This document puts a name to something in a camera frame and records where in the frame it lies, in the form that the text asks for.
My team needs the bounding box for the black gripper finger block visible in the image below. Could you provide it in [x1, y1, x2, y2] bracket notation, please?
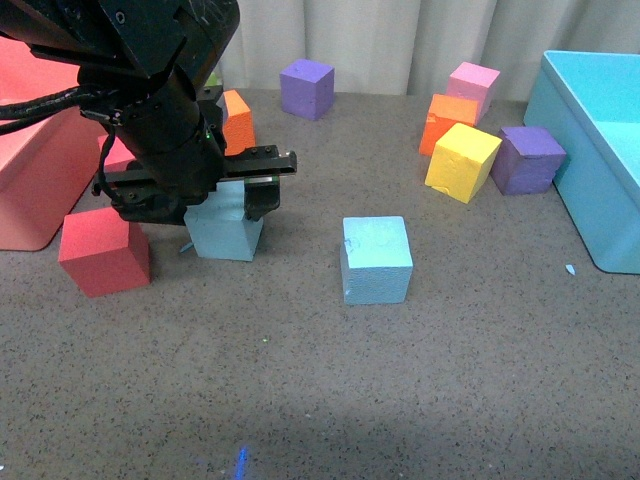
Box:
[244, 176, 280, 222]

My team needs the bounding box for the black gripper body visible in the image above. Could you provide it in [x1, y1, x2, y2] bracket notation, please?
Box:
[91, 85, 297, 225]

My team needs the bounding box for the light blue foam block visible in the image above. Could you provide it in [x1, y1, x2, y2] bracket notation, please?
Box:
[184, 181, 264, 261]
[340, 216, 413, 305]

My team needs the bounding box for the rear red foam block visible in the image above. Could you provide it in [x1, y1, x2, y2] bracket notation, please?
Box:
[103, 138, 135, 173]

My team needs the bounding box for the red foam block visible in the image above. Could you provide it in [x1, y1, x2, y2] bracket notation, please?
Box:
[58, 208, 151, 298]
[103, 138, 135, 173]

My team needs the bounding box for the left orange foam block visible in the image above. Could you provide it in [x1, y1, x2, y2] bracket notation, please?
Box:
[223, 90, 256, 156]

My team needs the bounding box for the orange foam block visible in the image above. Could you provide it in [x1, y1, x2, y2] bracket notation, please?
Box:
[418, 94, 479, 156]
[223, 90, 256, 156]

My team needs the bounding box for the green foam block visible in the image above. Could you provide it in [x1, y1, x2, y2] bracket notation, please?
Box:
[204, 72, 223, 90]

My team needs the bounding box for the back purple foam block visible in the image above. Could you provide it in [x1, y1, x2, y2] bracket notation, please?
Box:
[279, 59, 335, 120]

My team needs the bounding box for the purple foam block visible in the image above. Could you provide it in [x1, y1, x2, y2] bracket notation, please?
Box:
[279, 59, 335, 120]
[490, 126, 566, 196]

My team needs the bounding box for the front red foam block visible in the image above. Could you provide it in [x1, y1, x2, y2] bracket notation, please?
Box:
[58, 208, 151, 298]

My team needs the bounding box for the red plastic bin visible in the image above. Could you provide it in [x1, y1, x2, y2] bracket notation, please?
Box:
[1, 38, 103, 251]

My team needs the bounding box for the white curtain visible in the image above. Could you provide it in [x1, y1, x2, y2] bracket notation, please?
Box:
[216, 0, 639, 101]

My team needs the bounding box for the right orange foam block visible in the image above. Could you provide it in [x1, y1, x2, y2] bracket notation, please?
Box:
[418, 94, 479, 156]

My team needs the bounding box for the yellow foam block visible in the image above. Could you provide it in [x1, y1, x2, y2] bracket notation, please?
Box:
[424, 123, 502, 204]

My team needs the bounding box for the pink foam block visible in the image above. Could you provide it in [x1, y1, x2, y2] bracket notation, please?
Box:
[445, 62, 501, 122]

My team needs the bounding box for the right purple foam block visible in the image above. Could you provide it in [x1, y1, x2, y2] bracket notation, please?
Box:
[490, 126, 566, 196]

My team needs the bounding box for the blue plastic bin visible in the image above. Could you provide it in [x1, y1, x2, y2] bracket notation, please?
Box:
[524, 50, 639, 274]

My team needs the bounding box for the black cable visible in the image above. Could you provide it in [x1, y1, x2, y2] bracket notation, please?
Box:
[0, 84, 126, 136]

